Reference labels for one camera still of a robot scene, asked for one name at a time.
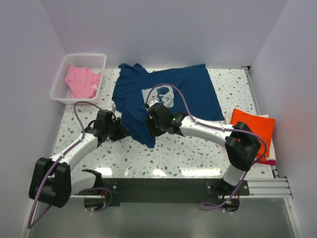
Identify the white plastic basket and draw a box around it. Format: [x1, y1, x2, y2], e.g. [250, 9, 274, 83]
[50, 53, 106, 105]

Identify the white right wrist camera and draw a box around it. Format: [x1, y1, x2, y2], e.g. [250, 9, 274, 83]
[148, 100, 159, 108]

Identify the aluminium frame rail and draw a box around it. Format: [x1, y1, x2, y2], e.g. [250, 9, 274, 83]
[243, 67, 293, 199]

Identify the orange folded t-shirt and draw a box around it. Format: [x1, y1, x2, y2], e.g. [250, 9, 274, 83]
[230, 109, 275, 161]

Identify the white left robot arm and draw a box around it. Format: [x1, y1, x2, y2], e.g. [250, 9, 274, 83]
[29, 110, 128, 208]

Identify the white folded t-shirt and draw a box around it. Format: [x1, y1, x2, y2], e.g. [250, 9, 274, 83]
[255, 115, 276, 160]

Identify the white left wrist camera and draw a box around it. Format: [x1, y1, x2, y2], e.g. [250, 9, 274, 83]
[107, 104, 116, 113]

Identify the navy blue printed t-shirt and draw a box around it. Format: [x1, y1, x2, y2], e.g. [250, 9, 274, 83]
[112, 63, 224, 148]

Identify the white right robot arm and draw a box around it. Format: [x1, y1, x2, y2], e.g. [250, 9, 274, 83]
[145, 101, 261, 195]

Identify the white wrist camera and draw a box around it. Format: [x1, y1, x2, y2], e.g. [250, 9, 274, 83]
[107, 104, 116, 113]
[148, 100, 159, 108]

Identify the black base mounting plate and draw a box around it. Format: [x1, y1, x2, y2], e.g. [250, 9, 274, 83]
[74, 178, 250, 213]

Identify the pink t-shirt in basket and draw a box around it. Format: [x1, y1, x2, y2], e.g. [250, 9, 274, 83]
[65, 65, 101, 99]

